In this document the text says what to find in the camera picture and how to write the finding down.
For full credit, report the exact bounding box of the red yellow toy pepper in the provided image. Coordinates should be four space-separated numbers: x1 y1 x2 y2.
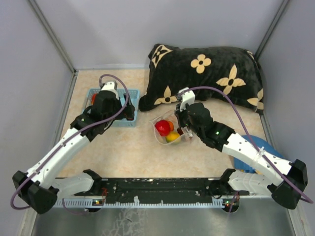
91 93 97 105

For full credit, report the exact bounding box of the orange toy orange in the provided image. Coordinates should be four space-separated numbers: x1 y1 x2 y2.
167 120 174 131

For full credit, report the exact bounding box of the clear dotted zip top bag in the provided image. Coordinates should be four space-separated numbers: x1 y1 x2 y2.
150 110 194 145

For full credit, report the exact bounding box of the green yellow toy mango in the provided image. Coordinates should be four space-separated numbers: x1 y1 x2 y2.
165 131 181 143

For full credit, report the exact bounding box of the red toy apple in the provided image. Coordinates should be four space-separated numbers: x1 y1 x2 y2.
155 120 171 137

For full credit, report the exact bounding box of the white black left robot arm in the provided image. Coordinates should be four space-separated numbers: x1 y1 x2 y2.
12 89 135 214

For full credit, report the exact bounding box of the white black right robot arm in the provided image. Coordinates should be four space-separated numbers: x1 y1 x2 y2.
175 103 308 209

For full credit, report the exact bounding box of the blue cloth bag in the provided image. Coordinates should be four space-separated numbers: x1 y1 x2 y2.
233 135 284 174

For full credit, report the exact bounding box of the light blue plastic basket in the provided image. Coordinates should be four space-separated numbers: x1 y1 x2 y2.
82 88 140 127

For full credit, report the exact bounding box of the black pillow with cream flowers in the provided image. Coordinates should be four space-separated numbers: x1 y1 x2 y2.
139 44 264 114

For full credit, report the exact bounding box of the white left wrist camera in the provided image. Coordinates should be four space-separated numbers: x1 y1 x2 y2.
100 81 118 96

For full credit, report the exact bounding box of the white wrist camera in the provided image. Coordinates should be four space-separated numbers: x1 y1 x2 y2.
176 87 195 112
100 81 118 96

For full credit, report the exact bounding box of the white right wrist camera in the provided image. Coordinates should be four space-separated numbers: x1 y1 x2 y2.
176 87 195 112

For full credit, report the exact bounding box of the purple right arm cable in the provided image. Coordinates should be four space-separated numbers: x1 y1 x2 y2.
177 86 314 214

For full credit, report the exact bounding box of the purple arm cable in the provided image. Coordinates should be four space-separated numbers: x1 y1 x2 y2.
10 74 130 215
177 86 314 214

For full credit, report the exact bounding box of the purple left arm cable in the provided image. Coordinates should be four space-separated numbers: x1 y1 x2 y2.
10 74 130 215

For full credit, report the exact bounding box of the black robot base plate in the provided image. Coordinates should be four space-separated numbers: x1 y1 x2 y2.
75 178 236 204

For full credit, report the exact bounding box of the white slotted cable duct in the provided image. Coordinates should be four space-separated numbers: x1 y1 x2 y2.
53 197 232 208

